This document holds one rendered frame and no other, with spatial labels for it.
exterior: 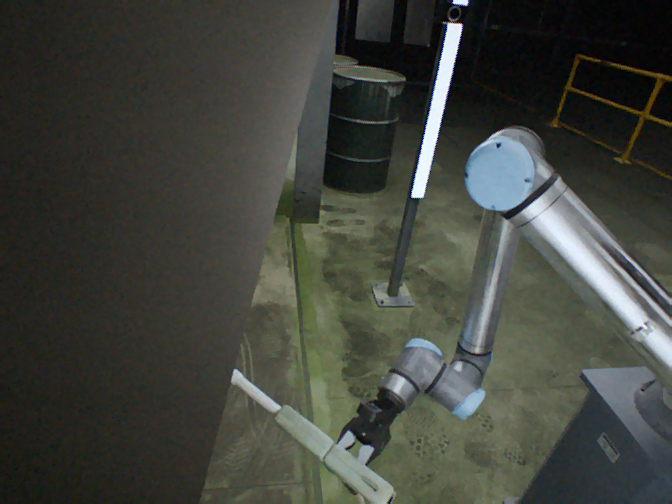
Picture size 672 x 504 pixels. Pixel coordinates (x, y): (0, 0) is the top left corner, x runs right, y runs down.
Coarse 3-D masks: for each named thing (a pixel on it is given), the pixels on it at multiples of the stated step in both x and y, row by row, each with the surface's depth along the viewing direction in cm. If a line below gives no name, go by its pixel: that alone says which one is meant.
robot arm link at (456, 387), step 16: (448, 368) 102; (464, 368) 104; (432, 384) 100; (448, 384) 99; (464, 384) 100; (480, 384) 104; (448, 400) 99; (464, 400) 98; (480, 400) 98; (464, 416) 99
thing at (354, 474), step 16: (240, 384) 104; (256, 400) 101; (288, 416) 95; (288, 432) 93; (304, 432) 92; (320, 432) 92; (304, 448) 94; (320, 448) 89; (336, 448) 88; (336, 464) 86; (352, 464) 86; (352, 480) 84; (368, 480) 82; (384, 480) 83; (368, 496) 81; (384, 496) 81
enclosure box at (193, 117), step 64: (0, 0) 25; (64, 0) 26; (128, 0) 27; (192, 0) 27; (256, 0) 28; (320, 0) 29; (0, 64) 27; (64, 64) 28; (128, 64) 29; (192, 64) 29; (256, 64) 30; (0, 128) 29; (64, 128) 30; (128, 128) 31; (192, 128) 32; (256, 128) 33; (0, 192) 32; (64, 192) 33; (128, 192) 33; (192, 192) 34; (256, 192) 35; (0, 256) 34; (64, 256) 35; (128, 256) 37; (192, 256) 38; (256, 256) 39; (0, 320) 38; (64, 320) 39; (128, 320) 40; (192, 320) 42; (0, 384) 42; (64, 384) 43; (128, 384) 45; (192, 384) 46; (0, 448) 46; (64, 448) 48; (128, 448) 50; (192, 448) 52
